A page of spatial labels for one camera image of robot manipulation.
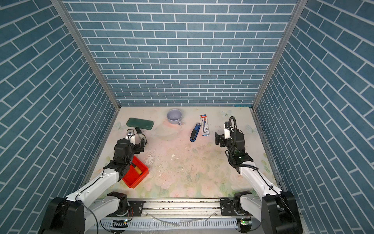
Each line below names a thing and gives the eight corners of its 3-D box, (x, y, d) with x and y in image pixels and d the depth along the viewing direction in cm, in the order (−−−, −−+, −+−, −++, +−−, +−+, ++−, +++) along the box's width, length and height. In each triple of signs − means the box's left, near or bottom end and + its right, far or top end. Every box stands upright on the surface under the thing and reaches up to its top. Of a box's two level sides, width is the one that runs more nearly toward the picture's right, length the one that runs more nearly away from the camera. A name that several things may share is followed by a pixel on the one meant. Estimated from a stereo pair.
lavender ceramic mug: (166, 126, 109) (165, 122, 105) (168, 114, 118) (167, 109, 113) (181, 127, 110) (180, 122, 105) (182, 114, 118) (181, 109, 113)
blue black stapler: (189, 141, 102) (189, 138, 100) (195, 124, 112) (195, 121, 109) (195, 142, 101) (195, 140, 99) (200, 126, 111) (201, 123, 108)
